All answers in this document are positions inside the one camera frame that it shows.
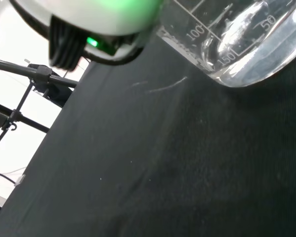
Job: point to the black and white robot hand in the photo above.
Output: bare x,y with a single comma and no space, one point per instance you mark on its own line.
100,17

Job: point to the black tripod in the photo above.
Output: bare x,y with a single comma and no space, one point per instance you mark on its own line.
42,75

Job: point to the black bench cloth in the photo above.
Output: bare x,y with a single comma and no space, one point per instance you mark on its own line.
162,160

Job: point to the clear cloth clip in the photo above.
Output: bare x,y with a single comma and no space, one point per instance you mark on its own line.
20,179

